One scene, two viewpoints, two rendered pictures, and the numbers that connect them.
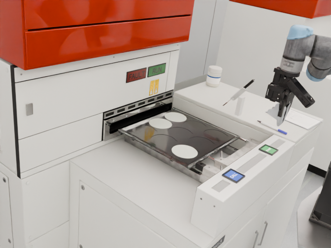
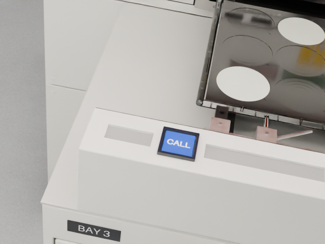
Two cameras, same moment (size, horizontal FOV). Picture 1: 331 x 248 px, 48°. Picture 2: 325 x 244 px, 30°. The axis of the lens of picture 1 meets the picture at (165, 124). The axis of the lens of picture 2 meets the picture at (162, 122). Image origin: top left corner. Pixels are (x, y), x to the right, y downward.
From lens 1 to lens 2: 100 cm
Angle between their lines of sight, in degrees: 49
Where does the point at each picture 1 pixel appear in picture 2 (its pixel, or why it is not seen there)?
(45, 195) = (78, 32)
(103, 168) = (138, 36)
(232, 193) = (118, 155)
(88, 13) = not seen: outside the picture
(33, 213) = (59, 47)
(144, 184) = (142, 87)
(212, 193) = (93, 129)
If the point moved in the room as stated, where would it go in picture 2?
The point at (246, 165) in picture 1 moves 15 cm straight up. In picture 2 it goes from (248, 157) to (271, 79)
